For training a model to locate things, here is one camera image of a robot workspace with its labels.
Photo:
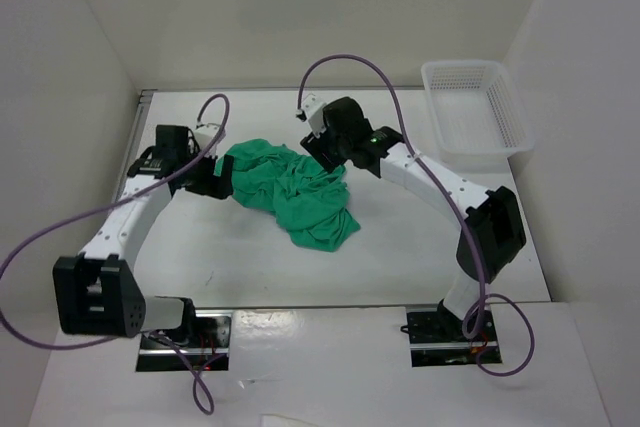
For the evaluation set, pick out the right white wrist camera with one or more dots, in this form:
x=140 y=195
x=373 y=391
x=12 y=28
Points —
x=311 y=112

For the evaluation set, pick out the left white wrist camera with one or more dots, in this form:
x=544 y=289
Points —
x=207 y=137

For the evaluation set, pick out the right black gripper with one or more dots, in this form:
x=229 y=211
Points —
x=319 y=151

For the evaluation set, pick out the aluminium table edge rail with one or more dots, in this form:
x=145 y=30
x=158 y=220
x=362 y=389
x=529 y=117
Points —
x=144 y=101

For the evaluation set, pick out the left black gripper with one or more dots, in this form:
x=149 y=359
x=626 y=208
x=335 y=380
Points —
x=217 y=187

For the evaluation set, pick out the green tank top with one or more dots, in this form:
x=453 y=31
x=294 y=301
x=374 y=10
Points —
x=308 y=203

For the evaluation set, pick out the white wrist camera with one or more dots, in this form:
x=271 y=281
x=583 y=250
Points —
x=311 y=112
x=207 y=137

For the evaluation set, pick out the white plastic mesh basket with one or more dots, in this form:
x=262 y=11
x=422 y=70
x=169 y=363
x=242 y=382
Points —
x=477 y=113

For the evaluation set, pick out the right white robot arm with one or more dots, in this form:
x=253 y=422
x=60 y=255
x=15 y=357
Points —
x=491 y=227

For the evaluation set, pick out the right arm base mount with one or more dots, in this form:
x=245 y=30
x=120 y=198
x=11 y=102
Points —
x=436 y=340

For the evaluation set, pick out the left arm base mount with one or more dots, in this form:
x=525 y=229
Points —
x=206 y=347

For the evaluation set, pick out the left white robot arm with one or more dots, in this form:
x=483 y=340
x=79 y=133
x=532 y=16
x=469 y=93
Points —
x=96 y=291

